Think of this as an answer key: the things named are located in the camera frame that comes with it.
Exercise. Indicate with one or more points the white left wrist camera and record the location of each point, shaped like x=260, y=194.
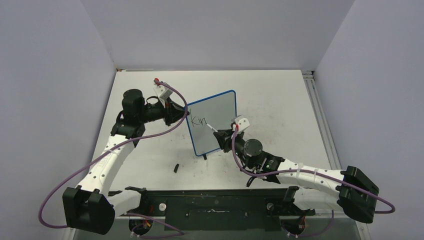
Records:
x=162, y=91

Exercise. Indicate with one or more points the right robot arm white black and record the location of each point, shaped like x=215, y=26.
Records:
x=348, y=190

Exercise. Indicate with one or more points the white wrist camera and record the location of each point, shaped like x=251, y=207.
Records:
x=162, y=91
x=240, y=124

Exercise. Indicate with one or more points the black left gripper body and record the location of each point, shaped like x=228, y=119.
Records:
x=166, y=116

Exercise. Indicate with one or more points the black marker cap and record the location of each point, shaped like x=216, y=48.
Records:
x=175, y=170

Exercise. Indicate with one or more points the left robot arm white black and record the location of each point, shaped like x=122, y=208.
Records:
x=88, y=206

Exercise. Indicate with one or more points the white marker pen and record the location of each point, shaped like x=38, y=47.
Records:
x=212, y=128

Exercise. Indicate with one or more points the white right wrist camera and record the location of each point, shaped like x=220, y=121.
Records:
x=240, y=124

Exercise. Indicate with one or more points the blue framed whiteboard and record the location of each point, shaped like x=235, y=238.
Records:
x=217, y=110

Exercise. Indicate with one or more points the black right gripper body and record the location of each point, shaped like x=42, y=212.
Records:
x=239, y=143

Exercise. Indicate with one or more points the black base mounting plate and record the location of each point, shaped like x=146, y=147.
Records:
x=222, y=210

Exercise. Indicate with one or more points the aluminium rail right side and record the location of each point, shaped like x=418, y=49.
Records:
x=326, y=135

